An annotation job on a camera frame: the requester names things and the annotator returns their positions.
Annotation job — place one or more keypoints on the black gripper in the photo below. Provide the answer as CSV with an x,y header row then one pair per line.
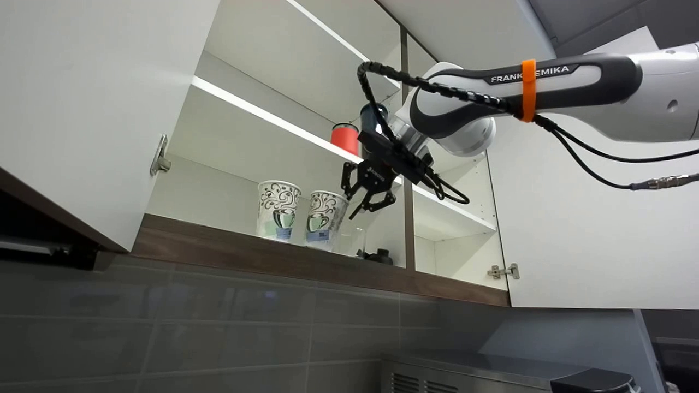
x,y
382,162

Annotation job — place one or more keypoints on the patterned paper cup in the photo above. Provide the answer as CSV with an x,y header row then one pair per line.
x,y
276,209
323,217

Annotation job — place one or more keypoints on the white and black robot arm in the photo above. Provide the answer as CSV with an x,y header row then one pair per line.
x,y
648,96

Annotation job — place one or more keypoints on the small black object on shelf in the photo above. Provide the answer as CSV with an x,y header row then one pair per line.
x,y
379,256

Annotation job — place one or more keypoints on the white cabinet shelf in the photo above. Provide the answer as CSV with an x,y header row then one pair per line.
x,y
224,147

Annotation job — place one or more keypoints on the red cup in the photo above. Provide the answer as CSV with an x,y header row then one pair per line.
x,y
346,136

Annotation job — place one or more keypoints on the dark blue tumbler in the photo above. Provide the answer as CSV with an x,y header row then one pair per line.
x,y
370,124

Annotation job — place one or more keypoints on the metal door hinge right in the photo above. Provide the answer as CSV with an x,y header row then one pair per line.
x,y
498,271

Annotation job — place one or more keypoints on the metal door hinge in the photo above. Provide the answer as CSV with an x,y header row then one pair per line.
x,y
161,162
498,271

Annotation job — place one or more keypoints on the metal door hinge left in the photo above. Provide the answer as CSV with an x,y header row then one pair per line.
x,y
161,162

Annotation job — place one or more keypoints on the white right cabinet door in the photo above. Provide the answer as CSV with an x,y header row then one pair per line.
x,y
577,232

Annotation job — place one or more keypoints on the white cabinet door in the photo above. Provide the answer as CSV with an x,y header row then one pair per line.
x,y
577,232
87,93

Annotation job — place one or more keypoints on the white left cabinet door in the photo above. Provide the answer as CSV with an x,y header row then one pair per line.
x,y
87,93

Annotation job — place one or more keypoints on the black appliance corner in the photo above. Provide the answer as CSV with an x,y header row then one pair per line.
x,y
594,380

